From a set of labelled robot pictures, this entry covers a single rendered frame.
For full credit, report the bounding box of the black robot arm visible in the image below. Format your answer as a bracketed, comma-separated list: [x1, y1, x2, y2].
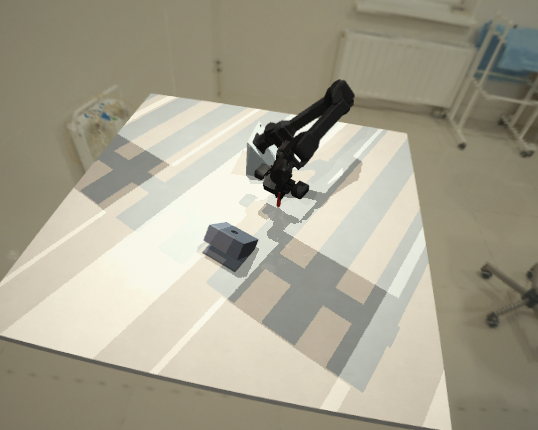
[252, 79, 355, 194]

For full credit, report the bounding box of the grey sloped panel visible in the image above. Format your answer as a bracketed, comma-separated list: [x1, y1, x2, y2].
[202, 222, 259, 272]

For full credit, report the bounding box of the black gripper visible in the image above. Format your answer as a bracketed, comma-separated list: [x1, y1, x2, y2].
[254, 163, 309, 200]

